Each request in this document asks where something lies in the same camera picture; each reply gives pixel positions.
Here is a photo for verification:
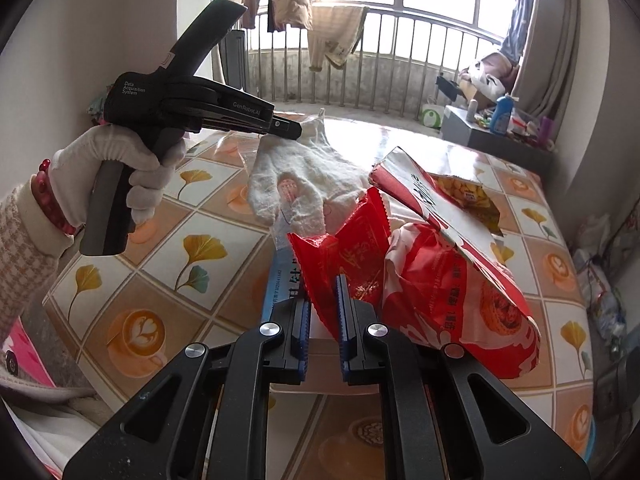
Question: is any large red snack bag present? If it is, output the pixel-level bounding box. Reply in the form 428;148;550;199
369;146;542;380

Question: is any person's left hand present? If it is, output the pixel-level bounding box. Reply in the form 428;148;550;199
49;124;189;229

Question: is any pile of floor litter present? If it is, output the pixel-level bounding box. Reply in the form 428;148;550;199
574;214;628;347

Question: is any red bead bracelet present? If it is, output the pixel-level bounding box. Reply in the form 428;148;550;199
30;158;77;237

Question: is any grey cabinet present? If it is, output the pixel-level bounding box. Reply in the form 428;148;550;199
440;105;555;177

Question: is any blue detergent bottle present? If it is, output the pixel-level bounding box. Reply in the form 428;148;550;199
489;93;515;135

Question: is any pinkish cloth bundle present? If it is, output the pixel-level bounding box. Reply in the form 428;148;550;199
470;51;522;86

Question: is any ginkgo print tablecloth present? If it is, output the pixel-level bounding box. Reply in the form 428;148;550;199
42;109;597;480

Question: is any grey curtain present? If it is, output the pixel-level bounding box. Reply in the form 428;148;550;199
511;0;584;128

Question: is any small red wrapper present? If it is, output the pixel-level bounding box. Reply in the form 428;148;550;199
286;186;392;342

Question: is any blue and white carton box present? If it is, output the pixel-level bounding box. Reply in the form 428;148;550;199
260;242;321;343

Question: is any person's left forearm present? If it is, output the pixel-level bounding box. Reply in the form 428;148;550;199
0;180;77;348

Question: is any black box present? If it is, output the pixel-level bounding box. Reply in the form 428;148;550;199
435;75;464;102

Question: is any metal balcony railing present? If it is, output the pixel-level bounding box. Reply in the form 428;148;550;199
220;4;507;122

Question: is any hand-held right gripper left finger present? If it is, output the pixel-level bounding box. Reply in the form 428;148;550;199
62;296;314;480

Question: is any pink printed cloth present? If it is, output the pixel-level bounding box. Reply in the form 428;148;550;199
0;316;57;392

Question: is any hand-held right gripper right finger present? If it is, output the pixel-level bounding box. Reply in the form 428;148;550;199
335;274;589;480

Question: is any blue hanging garment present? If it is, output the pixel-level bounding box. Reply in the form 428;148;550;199
499;0;537;64

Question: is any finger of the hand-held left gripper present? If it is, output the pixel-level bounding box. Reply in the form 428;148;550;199
260;115;304;141

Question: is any beige hanging towel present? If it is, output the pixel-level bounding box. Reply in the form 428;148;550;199
306;3;371;74

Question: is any white cotton glove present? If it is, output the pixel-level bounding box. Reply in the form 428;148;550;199
246;108;370;238

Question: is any white plastic bag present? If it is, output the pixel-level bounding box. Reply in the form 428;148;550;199
459;60;507;100

